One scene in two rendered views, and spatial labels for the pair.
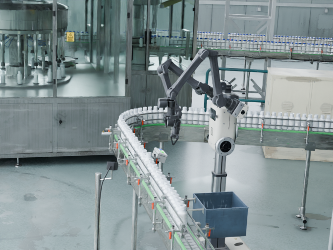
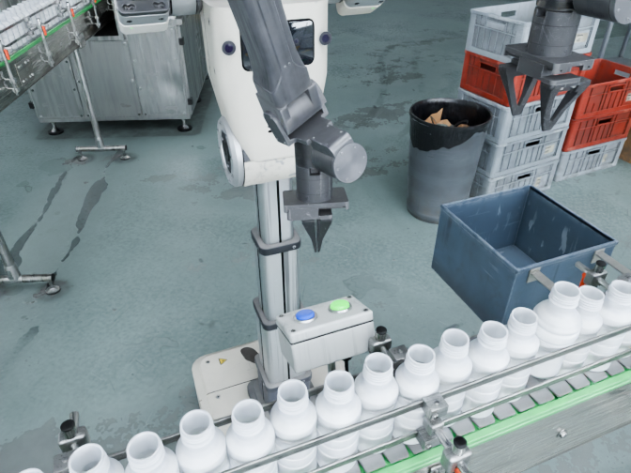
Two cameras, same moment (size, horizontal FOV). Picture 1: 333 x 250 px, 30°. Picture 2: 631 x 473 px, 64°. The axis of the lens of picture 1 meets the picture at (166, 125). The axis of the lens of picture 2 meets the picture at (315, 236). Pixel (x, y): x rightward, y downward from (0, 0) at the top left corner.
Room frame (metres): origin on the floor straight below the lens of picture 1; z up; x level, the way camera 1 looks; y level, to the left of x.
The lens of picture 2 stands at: (4.84, 0.62, 1.67)
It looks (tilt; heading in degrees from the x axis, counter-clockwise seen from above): 35 degrees down; 263
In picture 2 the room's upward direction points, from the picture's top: straight up
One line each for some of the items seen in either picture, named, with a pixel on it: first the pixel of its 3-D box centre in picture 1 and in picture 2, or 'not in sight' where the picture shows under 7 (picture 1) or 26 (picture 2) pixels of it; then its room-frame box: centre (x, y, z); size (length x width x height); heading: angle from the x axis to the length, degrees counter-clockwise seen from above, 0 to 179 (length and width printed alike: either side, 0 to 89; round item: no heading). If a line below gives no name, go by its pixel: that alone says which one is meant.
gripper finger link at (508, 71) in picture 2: (172, 121); (529, 86); (4.45, -0.05, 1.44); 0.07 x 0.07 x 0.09; 14
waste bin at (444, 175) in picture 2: not in sight; (442, 163); (3.76, -1.96, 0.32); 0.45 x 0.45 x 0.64
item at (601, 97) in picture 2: not in sight; (589, 87); (2.60, -2.48, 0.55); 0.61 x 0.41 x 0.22; 18
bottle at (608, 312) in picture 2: (151, 172); (606, 326); (4.29, 0.09, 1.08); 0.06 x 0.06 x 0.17
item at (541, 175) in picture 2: not in sight; (499, 171); (3.25, -2.20, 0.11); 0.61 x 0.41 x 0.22; 21
